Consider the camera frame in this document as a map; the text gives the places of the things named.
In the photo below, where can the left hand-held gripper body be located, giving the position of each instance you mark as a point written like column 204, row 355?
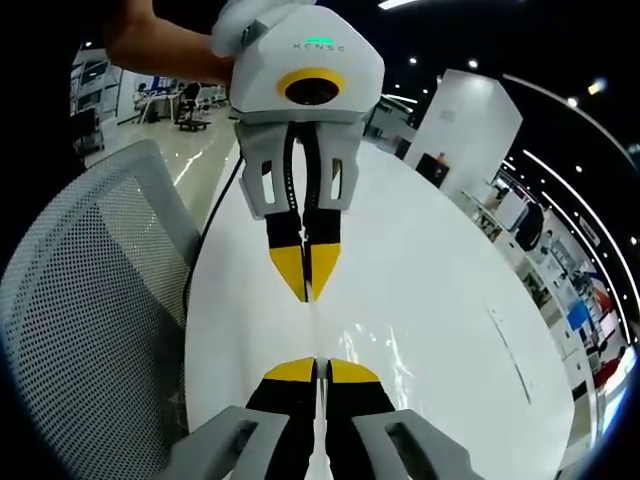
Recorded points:
column 310, row 55

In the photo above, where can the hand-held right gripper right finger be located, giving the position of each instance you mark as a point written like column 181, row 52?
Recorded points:
column 355, row 405

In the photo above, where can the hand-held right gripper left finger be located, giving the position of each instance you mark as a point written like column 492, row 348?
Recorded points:
column 280, row 410

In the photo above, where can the clear food packaging bag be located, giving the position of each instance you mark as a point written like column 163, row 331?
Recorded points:
column 316, row 330

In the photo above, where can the black box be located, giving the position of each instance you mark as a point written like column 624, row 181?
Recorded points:
column 431, row 172

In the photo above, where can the black office chair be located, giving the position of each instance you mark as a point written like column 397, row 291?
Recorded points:
column 192, row 107

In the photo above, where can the wide white pillar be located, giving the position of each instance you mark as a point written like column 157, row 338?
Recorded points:
column 465, row 130

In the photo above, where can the grey mesh office chair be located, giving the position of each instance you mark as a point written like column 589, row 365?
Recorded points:
column 75, row 300

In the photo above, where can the white cabinet row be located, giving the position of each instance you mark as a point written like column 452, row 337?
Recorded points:
column 545, row 280

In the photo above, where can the blue chair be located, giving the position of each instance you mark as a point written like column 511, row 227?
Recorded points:
column 580, row 317

